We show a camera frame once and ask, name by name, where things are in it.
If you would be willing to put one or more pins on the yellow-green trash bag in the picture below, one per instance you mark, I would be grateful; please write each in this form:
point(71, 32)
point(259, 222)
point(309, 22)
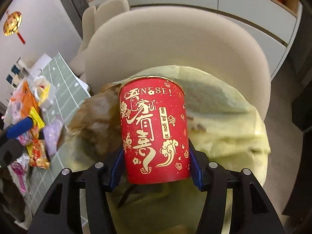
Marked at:
point(220, 123)

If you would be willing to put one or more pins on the red gold snack wrapper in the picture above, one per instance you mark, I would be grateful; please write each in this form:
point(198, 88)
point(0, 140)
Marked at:
point(37, 154)

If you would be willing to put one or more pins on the orange white snack bag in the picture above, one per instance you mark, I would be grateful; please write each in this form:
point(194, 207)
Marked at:
point(24, 98)

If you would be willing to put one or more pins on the red gold wall ornament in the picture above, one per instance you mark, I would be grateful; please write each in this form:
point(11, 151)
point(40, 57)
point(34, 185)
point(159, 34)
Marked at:
point(12, 24)

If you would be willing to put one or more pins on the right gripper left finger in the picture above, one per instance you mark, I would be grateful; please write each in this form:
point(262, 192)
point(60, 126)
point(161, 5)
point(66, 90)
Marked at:
point(60, 209)

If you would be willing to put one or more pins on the pink printed wrapper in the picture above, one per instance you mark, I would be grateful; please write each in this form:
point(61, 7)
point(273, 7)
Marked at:
point(19, 169)

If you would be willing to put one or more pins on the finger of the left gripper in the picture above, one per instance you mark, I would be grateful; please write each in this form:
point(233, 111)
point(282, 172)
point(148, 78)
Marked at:
point(10, 151)
point(13, 131)

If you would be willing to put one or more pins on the green grid tablecloth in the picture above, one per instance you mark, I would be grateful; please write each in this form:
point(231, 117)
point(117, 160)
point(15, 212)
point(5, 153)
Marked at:
point(69, 96)

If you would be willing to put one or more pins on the beige far chair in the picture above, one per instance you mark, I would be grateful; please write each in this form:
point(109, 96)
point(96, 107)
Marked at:
point(77, 64)

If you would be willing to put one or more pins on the purple snack packet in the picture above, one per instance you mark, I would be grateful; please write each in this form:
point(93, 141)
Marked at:
point(52, 133)

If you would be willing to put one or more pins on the red paper cup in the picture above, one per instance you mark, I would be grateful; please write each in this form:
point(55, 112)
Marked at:
point(154, 130)

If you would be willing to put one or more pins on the yellow red snack bag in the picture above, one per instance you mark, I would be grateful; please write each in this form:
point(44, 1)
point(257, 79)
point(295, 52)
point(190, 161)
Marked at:
point(37, 120)

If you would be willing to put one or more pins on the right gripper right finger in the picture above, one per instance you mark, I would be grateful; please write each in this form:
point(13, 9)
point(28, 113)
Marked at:
point(252, 210)

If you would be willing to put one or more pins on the beige middle chair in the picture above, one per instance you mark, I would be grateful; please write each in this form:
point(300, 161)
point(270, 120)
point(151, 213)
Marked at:
point(108, 10)

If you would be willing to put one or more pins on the brown paper trash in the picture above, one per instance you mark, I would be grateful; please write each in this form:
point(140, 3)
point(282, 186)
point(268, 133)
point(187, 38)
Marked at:
point(97, 122)

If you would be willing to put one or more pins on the beige chair near bag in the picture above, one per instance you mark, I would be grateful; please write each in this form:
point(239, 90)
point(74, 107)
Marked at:
point(172, 35)

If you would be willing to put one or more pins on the white yellow toy appliance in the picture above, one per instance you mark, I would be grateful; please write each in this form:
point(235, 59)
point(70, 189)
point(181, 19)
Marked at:
point(44, 92)

